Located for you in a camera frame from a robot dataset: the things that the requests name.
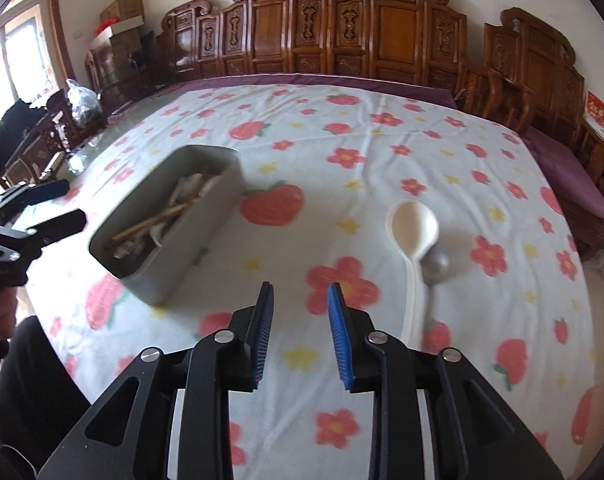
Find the red card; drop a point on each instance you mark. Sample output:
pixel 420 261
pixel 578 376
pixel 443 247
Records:
pixel 601 110

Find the person's left hand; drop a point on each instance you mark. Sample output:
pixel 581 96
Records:
pixel 4 315

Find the white cardboard box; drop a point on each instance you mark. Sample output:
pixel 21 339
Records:
pixel 117 30

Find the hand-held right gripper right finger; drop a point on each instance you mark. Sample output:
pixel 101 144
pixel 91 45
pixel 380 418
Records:
pixel 339 335

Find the window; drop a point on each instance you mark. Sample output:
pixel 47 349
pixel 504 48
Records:
pixel 27 55

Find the long purple bench cushion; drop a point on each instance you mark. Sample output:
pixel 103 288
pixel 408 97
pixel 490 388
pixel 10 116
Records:
pixel 332 79

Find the metal tray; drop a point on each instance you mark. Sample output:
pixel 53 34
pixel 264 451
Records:
pixel 192 255

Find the long carved wooden bench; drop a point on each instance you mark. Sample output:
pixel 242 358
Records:
pixel 392 40

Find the carved wooden armchair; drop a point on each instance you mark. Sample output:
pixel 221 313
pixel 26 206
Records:
pixel 537 60

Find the person's dark clothing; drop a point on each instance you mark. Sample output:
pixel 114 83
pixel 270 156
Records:
pixel 32 385

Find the dark wooden chair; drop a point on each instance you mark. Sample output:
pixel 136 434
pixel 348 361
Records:
pixel 32 150

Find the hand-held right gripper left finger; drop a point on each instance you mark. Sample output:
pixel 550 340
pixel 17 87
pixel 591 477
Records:
pixel 262 330

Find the light wooden chopstick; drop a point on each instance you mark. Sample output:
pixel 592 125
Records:
pixel 132 232
pixel 174 210

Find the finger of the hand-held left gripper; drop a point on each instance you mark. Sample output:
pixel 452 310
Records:
pixel 62 225
pixel 49 189

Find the clear plastic bag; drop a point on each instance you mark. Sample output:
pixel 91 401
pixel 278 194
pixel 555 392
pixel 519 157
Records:
pixel 84 102

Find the carved wooden side table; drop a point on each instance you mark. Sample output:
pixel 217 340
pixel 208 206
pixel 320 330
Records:
pixel 597 160

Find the small metal spoon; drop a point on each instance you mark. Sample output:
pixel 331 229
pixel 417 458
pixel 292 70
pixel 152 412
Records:
pixel 436 267

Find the brown cardboard box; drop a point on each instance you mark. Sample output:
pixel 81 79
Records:
pixel 124 7

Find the purple seat cushion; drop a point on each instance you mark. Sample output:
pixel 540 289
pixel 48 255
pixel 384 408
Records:
pixel 567 170

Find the strawberry and flower tablecloth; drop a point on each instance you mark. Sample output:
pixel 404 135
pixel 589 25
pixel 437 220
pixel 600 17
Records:
pixel 332 125

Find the large metal spoon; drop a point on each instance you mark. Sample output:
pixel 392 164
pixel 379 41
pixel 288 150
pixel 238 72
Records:
pixel 132 250

